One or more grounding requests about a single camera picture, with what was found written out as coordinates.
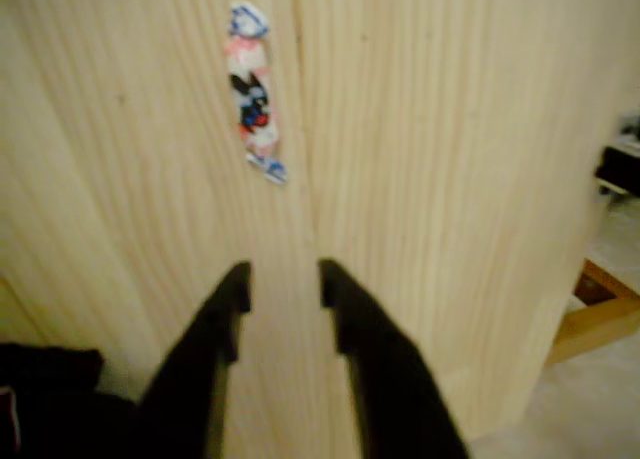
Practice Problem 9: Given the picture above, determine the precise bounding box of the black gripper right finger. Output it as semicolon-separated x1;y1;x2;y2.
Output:
319;258;471;459

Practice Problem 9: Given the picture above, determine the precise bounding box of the candy with cartoon print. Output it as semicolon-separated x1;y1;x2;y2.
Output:
223;0;290;185

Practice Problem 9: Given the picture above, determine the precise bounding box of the aluminium extrusion camera post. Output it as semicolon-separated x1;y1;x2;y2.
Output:
593;109;640;196

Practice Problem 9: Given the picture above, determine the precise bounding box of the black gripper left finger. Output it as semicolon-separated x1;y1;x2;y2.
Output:
134;261;253;459

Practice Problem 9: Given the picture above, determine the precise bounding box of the wooden frame beam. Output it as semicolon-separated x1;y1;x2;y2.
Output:
543;257;640;366

